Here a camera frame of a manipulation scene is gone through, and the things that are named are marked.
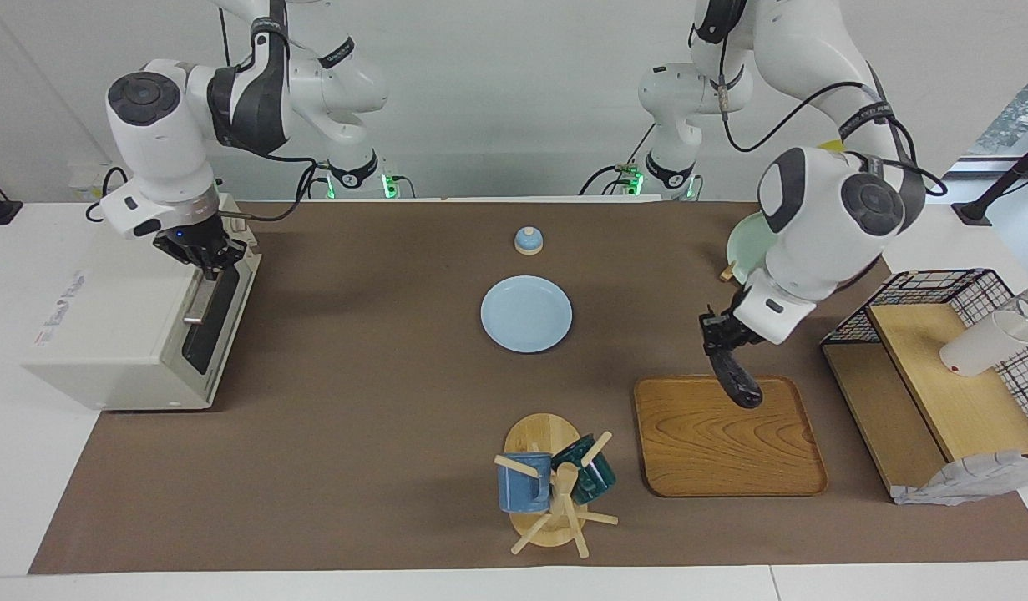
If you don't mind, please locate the blue mug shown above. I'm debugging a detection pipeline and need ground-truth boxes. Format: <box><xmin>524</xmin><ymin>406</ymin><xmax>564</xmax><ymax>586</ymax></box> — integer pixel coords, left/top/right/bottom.
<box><xmin>497</xmin><ymin>452</ymin><xmax>553</xmax><ymax>513</ymax></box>

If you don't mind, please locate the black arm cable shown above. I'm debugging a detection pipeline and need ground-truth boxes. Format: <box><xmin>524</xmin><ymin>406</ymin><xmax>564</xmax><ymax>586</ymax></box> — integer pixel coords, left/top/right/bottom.
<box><xmin>718</xmin><ymin>79</ymin><xmax>949</xmax><ymax>197</ymax></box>
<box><xmin>225</xmin><ymin>154</ymin><xmax>322</xmax><ymax>223</ymax></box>

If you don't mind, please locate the dark green mug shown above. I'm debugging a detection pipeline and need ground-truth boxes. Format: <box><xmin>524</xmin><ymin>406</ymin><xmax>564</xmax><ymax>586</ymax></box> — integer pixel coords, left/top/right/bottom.
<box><xmin>551</xmin><ymin>434</ymin><xmax>617</xmax><ymax>505</ymax></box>

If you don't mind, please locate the light blue plate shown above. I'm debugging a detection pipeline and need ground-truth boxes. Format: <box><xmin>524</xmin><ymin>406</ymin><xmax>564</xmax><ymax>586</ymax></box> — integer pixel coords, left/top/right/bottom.
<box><xmin>480</xmin><ymin>275</ymin><xmax>574</xmax><ymax>354</ymax></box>

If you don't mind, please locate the black wire basket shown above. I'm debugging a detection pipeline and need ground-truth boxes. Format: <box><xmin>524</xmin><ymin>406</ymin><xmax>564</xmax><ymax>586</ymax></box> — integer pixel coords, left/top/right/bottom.
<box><xmin>820</xmin><ymin>268</ymin><xmax>1028</xmax><ymax>443</ymax></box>

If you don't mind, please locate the glass oven door with handle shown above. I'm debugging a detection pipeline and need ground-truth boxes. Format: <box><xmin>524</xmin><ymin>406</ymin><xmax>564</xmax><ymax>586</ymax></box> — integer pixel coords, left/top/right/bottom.
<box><xmin>180</xmin><ymin>242</ymin><xmax>262</xmax><ymax>395</ymax></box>

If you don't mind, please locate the black oven power cable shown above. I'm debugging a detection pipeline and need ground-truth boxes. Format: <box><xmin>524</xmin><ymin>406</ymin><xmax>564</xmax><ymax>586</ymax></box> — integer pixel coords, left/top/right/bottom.
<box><xmin>85</xmin><ymin>165</ymin><xmax>130</xmax><ymax>222</ymax></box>

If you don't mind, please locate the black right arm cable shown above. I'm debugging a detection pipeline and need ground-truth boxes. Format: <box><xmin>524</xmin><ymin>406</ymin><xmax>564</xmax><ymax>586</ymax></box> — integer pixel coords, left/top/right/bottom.
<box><xmin>225</xmin><ymin>154</ymin><xmax>322</xmax><ymax>223</ymax></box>

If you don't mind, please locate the black base cable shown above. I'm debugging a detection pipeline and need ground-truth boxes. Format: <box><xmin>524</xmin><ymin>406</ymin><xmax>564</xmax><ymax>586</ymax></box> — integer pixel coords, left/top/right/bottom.
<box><xmin>580</xmin><ymin>125</ymin><xmax>656</xmax><ymax>197</ymax></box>
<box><xmin>295</xmin><ymin>163</ymin><xmax>331</xmax><ymax>201</ymax></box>

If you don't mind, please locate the brown table mat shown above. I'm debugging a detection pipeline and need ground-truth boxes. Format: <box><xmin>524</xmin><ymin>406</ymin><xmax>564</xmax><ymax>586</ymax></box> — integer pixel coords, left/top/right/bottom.
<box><xmin>28</xmin><ymin>200</ymin><xmax>1028</xmax><ymax>575</ymax></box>

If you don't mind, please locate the white wall socket box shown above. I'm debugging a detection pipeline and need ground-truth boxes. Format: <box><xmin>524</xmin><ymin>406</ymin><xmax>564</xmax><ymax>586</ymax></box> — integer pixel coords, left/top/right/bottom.
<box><xmin>69</xmin><ymin>163</ymin><xmax>118</xmax><ymax>201</ymax></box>

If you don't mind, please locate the wooden serving tray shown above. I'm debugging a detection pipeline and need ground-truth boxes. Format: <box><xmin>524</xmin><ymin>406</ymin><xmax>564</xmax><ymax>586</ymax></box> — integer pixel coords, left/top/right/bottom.
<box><xmin>633</xmin><ymin>375</ymin><xmax>829</xmax><ymax>498</ymax></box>

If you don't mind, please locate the white cup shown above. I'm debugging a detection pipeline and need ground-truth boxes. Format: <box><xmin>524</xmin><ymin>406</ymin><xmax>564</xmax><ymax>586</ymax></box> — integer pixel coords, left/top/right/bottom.
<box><xmin>939</xmin><ymin>311</ymin><xmax>1028</xmax><ymax>378</ymax></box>

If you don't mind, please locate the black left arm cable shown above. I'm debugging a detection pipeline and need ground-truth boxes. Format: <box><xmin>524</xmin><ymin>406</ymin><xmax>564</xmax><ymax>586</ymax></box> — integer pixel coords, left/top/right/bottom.
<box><xmin>718</xmin><ymin>79</ymin><xmax>949</xmax><ymax>197</ymax></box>

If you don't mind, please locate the wooden step shelf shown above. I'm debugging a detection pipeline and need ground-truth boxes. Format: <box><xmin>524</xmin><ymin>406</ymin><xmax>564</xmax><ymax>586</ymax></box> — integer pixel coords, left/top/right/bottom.
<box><xmin>821</xmin><ymin>302</ymin><xmax>1028</xmax><ymax>502</ymax></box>

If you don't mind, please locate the grey white patterned cloth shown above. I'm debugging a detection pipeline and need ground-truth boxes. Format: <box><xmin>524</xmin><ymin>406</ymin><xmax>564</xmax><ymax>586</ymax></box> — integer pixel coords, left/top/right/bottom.
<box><xmin>891</xmin><ymin>449</ymin><xmax>1028</xmax><ymax>507</ymax></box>

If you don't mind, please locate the wooden mug tree stand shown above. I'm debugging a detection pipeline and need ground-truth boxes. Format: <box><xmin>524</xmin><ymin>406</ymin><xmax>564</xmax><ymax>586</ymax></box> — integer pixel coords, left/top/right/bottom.
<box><xmin>494</xmin><ymin>412</ymin><xmax>620</xmax><ymax>558</ymax></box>

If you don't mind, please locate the dark purple eggplant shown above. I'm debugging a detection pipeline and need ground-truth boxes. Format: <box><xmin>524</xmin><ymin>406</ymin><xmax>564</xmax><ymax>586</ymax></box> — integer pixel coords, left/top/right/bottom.
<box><xmin>707</xmin><ymin>346</ymin><xmax>765</xmax><ymax>410</ymax></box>

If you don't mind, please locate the pale green plate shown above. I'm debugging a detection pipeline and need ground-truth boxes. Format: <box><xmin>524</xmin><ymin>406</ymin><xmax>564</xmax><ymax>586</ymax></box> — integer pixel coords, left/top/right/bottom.
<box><xmin>726</xmin><ymin>212</ymin><xmax>780</xmax><ymax>285</ymax></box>

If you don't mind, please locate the white toaster oven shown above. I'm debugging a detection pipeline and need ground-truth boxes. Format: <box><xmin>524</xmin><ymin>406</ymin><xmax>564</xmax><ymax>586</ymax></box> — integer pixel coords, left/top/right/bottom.
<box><xmin>21</xmin><ymin>194</ymin><xmax>262</xmax><ymax>412</ymax></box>

